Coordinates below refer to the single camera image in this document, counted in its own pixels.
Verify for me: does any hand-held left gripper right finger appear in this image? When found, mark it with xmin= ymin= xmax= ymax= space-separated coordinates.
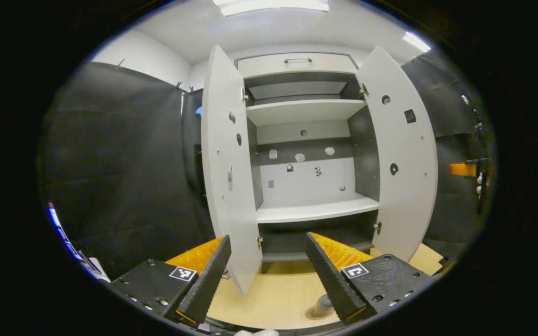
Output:
xmin=304 ymin=231 xmax=439 ymax=324

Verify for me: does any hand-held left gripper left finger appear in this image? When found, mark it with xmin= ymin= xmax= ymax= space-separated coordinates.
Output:
xmin=109 ymin=235 xmax=233 ymax=324

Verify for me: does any silver bottle with pink label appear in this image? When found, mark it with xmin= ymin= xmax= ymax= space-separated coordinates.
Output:
xmin=310 ymin=293 xmax=337 ymax=318

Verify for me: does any round brown coaster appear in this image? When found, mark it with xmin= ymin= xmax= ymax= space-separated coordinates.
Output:
xmin=305 ymin=306 xmax=340 ymax=321

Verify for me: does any white cabinet door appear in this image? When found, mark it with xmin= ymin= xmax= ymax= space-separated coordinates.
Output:
xmin=355 ymin=45 xmax=439 ymax=263
xmin=201 ymin=44 xmax=263 ymax=295

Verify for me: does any white cabinet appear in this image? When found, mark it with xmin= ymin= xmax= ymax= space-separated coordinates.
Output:
xmin=236 ymin=52 xmax=382 ymax=273

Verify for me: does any white cabinet drawer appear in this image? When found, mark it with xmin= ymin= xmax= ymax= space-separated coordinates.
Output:
xmin=236 ymin=52 xmax=358 ymax=78

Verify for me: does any white printed board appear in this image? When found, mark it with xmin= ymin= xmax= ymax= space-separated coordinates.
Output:
xmin=47 ymin=202 xmax=111 ymax=284

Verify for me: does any small ceiling light panel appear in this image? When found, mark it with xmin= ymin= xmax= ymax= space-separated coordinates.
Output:
xmin=403 ymin=31 xmax=433 ymax=53

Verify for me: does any large ceiling light panel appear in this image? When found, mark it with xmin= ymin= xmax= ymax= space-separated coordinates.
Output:
xmin=213 ymin=0 xmax=329 ymax=17

